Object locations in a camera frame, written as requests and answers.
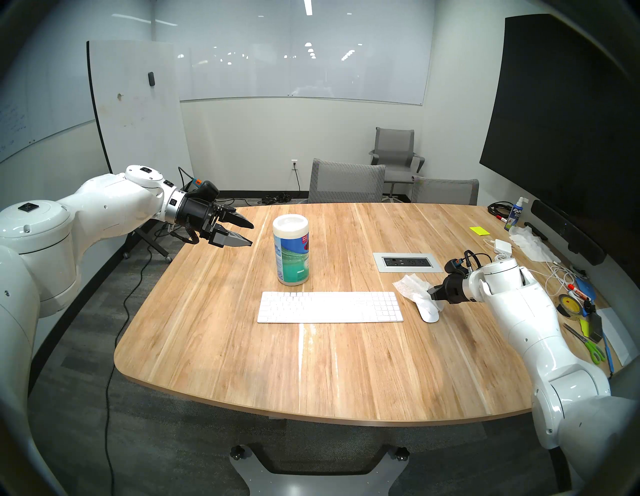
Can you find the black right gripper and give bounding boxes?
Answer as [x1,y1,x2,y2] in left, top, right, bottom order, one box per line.
[426,273,474,305]

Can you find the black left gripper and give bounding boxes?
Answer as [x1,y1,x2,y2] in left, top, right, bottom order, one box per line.
[175,191,255,248]

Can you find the white disinfecting wipe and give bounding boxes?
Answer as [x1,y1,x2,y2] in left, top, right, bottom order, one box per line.
[392,274,444,314]

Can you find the disinfecting wipes canister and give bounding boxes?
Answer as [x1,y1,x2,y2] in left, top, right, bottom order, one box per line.
[272,214,312,287]

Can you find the silver table outlet panel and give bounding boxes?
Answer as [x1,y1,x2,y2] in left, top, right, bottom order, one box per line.
[372,252,444,274]

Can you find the white slim keyboard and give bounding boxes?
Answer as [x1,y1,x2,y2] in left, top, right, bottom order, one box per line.
[257,291,405,324]

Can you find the crumpled white tissue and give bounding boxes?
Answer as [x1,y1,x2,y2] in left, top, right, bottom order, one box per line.
[510,227,562,264]

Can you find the whiteboard cleaner spray bottle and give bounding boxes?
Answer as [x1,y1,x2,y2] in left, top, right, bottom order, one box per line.
[505,196,529,231]

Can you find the wide grey mesh chair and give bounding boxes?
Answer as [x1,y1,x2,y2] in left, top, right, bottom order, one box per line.
[308,158,387,204]

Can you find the black video conference bar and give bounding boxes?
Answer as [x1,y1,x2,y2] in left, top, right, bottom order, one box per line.
[531,199,607,266]

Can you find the blue plastic item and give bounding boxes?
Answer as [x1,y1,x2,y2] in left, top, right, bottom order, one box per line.
[575,277,599,304]

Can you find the grey office chair with armrests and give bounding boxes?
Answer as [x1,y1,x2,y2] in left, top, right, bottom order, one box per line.
[369,127,426,196]

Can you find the black block eraser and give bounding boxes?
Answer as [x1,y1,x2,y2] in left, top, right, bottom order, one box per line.
[585,312,605,346]

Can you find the white paper sheet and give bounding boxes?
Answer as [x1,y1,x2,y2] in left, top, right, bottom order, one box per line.
[597,307,640,367]

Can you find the silver table base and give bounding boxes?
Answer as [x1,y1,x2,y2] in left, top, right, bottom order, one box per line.
[229,444,411,496]

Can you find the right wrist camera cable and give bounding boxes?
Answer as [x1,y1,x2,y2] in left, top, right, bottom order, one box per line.
[462,250,494,274]

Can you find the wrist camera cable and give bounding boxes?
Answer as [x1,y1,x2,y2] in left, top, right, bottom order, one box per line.
[462,250,494,274]
[177,166,202,192]

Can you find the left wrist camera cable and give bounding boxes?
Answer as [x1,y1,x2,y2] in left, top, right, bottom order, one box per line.
[177,166,202,192]

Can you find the white charging cable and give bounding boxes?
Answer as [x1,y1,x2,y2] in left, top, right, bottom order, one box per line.
[494,252,579,297]

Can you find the green handled scissors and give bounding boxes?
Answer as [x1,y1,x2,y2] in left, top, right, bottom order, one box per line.
[562,322,607,365]

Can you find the large glass wall whiteboard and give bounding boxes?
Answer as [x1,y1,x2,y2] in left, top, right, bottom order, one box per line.
[150,0,437,106]

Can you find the black wall display screen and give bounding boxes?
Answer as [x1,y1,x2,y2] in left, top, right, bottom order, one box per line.
[479,13,640,251]

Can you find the scribbled side wall whiteboard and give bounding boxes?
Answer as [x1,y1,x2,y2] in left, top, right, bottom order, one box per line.
[0,50,98,163]

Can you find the black floor cable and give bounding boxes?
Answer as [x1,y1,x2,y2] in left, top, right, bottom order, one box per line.
[102,245,153,496]

